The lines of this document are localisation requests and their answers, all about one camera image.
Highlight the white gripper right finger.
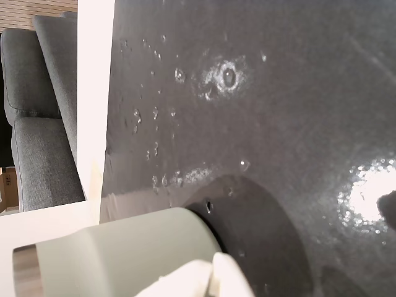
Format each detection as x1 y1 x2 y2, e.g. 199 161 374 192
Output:
209 252 256 297

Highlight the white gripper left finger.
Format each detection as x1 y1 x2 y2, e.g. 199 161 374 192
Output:
136 259 216 297

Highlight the black glossy mat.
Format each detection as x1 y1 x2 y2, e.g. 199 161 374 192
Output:
99 0 396 297

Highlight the cardboard box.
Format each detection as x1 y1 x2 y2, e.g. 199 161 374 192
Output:
0 166 20 215

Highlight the grey fabric sofa seat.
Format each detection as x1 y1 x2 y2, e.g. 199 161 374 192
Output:
0 28 86 213

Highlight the grey fabric sofa cushion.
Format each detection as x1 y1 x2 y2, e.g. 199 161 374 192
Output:
32 11 78 163

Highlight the grey-green cup with handle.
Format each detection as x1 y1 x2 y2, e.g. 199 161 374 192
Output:
12 206 224 297

